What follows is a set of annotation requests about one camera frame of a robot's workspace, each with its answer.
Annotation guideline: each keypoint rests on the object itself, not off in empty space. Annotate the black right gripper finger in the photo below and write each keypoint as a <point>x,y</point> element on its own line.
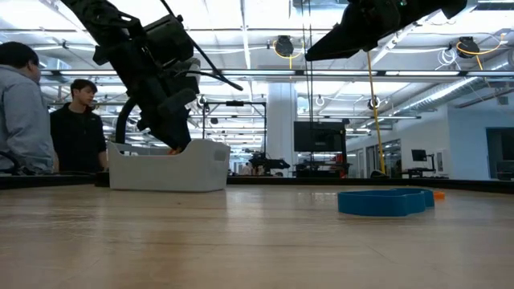
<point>337,44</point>

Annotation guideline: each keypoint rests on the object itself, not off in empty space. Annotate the white plastic bin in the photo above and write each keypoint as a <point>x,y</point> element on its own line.
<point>180,172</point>

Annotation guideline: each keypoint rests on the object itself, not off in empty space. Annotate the black metal frame rig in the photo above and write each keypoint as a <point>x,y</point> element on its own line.
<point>235,103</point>

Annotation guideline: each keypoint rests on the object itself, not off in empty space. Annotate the blue rubber band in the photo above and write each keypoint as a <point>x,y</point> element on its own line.
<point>381,206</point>

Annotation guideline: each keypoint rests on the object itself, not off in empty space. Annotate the black background robot arm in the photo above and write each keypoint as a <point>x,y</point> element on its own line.
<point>267,164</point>

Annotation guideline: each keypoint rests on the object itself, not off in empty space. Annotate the small black monitor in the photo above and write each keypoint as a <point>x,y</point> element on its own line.
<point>418,155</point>

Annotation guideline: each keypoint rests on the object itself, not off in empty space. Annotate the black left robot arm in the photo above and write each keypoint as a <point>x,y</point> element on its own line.
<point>100,16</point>

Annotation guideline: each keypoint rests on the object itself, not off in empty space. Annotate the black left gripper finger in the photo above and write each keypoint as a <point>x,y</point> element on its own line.
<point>158,132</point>
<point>178,132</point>

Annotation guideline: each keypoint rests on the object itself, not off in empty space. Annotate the person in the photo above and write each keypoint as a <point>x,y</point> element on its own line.
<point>76,136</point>
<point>22,120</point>

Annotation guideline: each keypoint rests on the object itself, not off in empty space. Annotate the black aluminium table frame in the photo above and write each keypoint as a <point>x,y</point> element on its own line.
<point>281,180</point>

